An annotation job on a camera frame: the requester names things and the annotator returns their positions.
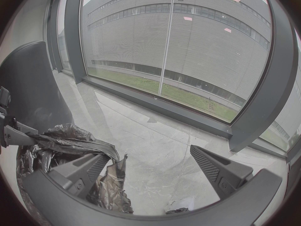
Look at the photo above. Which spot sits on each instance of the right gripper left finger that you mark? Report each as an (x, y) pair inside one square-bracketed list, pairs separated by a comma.
[(75, 175)]

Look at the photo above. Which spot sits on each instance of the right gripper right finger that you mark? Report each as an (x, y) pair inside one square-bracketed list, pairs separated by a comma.
[(225, 173)]

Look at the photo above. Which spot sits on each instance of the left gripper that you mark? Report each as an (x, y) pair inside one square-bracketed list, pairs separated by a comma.
[(2, 126)]

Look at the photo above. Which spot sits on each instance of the black plastic bag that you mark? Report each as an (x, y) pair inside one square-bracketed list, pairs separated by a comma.
[(70, 135)]

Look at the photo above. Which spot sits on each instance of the crumpled black plastic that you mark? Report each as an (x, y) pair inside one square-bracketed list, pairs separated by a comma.
[(176, 211)]

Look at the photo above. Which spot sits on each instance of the crumpled white paper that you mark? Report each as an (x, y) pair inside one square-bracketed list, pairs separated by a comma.
[(185, 202)]

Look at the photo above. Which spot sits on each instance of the dark grey round chair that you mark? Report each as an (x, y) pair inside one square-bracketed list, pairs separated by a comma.
[(30, 79)]

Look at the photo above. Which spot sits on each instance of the window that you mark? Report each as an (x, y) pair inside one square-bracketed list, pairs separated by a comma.
[(277, 90)]

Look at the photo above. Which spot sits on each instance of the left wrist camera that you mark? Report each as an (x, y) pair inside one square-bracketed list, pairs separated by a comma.
[(4, 98)]

